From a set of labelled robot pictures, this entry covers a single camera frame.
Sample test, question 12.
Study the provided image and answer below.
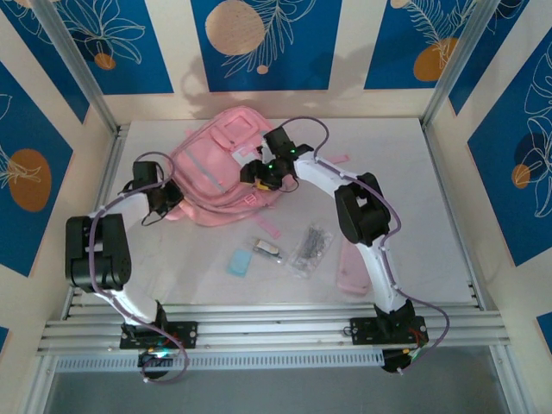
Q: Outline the pink student backpack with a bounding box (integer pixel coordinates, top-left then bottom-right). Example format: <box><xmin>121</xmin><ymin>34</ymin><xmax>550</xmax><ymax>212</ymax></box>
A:
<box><xmin>165</xmin><ymin>107</ymin><xmax>350</xmax><ymax>242</ymax></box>

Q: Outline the clear bag with usb stick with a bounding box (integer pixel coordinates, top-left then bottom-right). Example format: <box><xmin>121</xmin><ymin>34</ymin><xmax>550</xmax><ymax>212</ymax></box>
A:
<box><xmin>245</xmin><ymin>236</ymin><xmax>290</xmax><ymax>266</ymax></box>

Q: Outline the clear bag with black clips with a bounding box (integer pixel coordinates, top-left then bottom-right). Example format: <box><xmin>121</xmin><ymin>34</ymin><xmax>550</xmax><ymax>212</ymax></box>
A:
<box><xmin>285</xmin><ymin>223</ymin><xmax>336</xmax><ymax>281</ymax></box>

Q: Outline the light blue eraser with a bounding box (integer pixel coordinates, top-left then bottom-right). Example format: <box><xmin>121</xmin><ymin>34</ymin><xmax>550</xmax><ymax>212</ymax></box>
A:
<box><xmin>227</xmin><ymin>248</ymin><xmax>254</xmax><ymax>279</ymax></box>

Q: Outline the pink pencil case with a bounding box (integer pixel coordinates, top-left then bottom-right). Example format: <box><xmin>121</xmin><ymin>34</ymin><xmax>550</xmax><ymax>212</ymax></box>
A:
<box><xmin>336</xmin><ymin>240</ymin><xmax>373</xmax><ymax>297</ymax></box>

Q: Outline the thin black right gripper cable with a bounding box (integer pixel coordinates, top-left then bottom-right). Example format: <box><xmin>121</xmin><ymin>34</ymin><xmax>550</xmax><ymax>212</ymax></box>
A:
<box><xmin>274</xmin><ymin>173</ymin><xmax>301</xmax><ymax>193</ymax></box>

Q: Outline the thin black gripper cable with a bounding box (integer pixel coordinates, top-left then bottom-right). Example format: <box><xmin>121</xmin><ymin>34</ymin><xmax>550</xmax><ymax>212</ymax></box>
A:
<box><xmin>139</xmin><ymin>210</ymin><xmax>168</xmax><ymax>229</ymax></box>
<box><xmin>274</xmin><ymin>173</ymin><xmax>301</xmax><ymax>193</ymax></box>

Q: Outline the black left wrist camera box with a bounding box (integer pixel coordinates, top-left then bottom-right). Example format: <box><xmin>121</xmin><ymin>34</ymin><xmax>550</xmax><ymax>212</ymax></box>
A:
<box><xmin>131</xmin><ymin>160</ymin><xmax>159</xmax><ymax>190</ymax></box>

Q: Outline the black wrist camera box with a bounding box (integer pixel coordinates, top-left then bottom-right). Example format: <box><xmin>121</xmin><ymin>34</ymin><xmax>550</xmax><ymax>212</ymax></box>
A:
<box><xmin>262</xmin><ymin>127</ymin><xmax>295</xmax><ymax>153</ymax></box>
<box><xmin>131</xmin><ymin>160</ymin><xmax>159</xmax><ymax>190</ymax></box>

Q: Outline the thin black left gripper cable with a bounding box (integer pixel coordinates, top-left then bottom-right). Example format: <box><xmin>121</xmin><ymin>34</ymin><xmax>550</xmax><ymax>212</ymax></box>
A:
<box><xmin>139</xmin><ymin>210</ymin><xmax>168</xmax><ymax>229</ymax></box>

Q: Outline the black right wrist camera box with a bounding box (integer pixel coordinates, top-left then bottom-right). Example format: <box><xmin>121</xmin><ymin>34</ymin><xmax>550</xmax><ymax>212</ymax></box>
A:
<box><xmin>262</xmin><ymin>127</ymin><xmax>295</xmax><ymax>153</ymax></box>

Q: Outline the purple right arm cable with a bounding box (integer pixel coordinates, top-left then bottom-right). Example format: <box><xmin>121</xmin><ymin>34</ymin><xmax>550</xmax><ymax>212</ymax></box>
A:
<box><xmin>270</xmin><ymin>116</ymin><xmax>452</xmax><ymax>375</ymax></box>

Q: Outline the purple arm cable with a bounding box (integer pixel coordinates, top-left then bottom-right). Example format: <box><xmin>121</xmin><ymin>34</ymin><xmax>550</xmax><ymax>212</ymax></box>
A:
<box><xmin>270</xmin><ymin>116</ymin><xmax>452</xmax><ymax>375</ymax></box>
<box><xmin>88</xmin><ymin>151</ymin><xmax>191</xmax><ymax>385</ymax></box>

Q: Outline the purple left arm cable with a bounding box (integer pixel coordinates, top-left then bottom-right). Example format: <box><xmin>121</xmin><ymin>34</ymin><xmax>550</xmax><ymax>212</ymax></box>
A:
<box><xmin>88</xmin><ymin>151</ymin><xmax>191</xmax><ymax>385</ymax></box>

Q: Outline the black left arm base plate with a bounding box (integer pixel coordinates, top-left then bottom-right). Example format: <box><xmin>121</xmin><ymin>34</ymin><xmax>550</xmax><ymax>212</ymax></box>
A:
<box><xmin>119</xmin><ymin>320</ymin><xmax>200</xmax><ymax>351</ymax></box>

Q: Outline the aluminium frame corner post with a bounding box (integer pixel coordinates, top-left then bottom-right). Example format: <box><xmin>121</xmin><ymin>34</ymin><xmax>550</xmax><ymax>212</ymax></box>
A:
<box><xmin>32</xmin><ymin>0</ymin><xmax>121</xmax><ymax>135</ymax></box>
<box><xmin>421</xmin><ymin>0</ymin><xmax>508</xmax><ymax>133</ymax></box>

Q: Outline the aluminium front frame rail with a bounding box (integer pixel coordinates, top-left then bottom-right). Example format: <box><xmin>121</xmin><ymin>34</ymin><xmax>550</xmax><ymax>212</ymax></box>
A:
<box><xmin>36</xmin><ymin>301</ymin><xmax>515</xmax><ymax>357</ymax></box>

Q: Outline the grey slotted cable duct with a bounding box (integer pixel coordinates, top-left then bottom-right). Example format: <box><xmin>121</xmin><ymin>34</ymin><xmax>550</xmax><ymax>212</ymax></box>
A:
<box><xmin>55</xmin><ymin>348</ymin><xmax>386</xmax><ymax>374</ymax></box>

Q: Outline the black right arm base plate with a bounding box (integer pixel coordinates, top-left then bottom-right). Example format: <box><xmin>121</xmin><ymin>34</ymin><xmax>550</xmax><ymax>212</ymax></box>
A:
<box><xmin>349</xmin><ymin>316</ymin><xmax>429</xmax><ymax>348</ymax></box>

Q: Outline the aluminium frame front leg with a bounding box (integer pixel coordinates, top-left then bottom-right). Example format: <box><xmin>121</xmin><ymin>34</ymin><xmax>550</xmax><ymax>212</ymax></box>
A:
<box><xmin>19</xmin><ymin>355</ymin><xmax>60</xmax><ymax>414</ymax></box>
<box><xmin>489</xmin><ymin>344</ymin><xmax>534</xmax><ymax>414</ymax></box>

